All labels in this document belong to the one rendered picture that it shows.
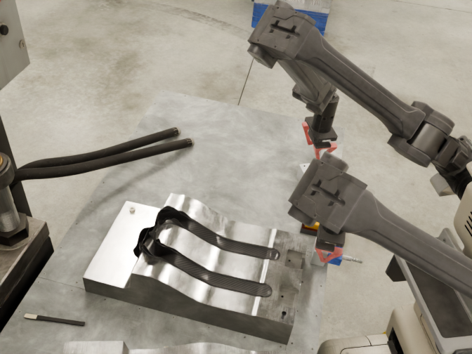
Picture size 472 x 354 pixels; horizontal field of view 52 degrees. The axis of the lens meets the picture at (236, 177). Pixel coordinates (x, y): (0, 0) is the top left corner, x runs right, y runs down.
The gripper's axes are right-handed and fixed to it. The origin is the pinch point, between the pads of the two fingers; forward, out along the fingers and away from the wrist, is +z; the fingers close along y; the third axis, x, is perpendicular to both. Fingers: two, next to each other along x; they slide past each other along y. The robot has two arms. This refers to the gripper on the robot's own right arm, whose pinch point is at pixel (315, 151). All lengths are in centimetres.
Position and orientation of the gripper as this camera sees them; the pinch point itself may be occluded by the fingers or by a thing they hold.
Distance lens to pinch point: 145.2
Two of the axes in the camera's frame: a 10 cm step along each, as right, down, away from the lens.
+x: 9.7, -1.1, 2.2
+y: 2.3, 6.9, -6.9
